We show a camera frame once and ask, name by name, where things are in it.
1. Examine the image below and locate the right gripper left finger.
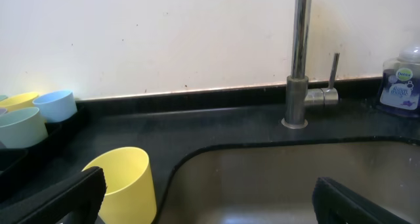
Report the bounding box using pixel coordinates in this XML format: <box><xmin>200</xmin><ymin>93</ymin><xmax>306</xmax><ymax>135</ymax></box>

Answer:
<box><xmin>0</xmin><ymin>166</ymin><xmax>108</xmax><ymax>224</ymax></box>

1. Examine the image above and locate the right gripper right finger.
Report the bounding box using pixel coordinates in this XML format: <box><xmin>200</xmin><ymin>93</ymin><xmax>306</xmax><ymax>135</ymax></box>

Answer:
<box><xmin>311</xmin><ymin>177</ymin><xmax>413</xmax><ymax>224</ymax></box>

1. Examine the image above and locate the yellow cup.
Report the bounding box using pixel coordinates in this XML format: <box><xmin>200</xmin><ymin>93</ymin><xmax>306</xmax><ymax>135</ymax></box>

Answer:
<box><xmin>0</xmin><ymin>91</ymin><xmax>41</xmax><ymax>113</ymax></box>
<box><xmin>81</xmin><ymin>146</ymin><xmax>158</xmax><ymax>224</ymax></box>

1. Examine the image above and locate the steel sink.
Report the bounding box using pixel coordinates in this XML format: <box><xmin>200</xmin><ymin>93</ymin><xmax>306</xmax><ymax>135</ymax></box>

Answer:
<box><xmin>156</xmin><ymin>137</ymin><xmax>420</xmax><ymax>224</ymax></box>

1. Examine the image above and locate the black tray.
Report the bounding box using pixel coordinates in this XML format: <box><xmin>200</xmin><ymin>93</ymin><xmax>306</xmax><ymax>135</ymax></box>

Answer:
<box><xmin>0</xmin><ymin>104</ymin><xmax>88</xmax><ymax>204</ymax></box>

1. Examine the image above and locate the green cup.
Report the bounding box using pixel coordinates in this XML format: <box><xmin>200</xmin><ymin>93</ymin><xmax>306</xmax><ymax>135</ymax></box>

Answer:
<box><xmin>0</xmin><ymin>106</ymin><xmax>49</xmax><ymax>149</ymax></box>

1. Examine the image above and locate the blue cup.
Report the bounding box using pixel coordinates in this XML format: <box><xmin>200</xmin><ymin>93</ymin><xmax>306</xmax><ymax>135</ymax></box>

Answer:
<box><xmin>32</xmin><ymin>90</ymin><xmax>79</xmax><ymax>123</ymax></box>

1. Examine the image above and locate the steel tap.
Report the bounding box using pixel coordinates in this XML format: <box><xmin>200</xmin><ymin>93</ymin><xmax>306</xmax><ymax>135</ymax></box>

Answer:
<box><xmin>281</xmin><ymin>0</ymin><xmax>341</xmax><ymax>130</ymax></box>

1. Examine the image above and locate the blue soap bottle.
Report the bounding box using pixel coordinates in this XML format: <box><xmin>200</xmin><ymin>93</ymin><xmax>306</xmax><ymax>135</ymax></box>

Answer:
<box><xmin>375</xmin><ymin>43</ymin><xmax>420</xmax><ymax>118</ymax></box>

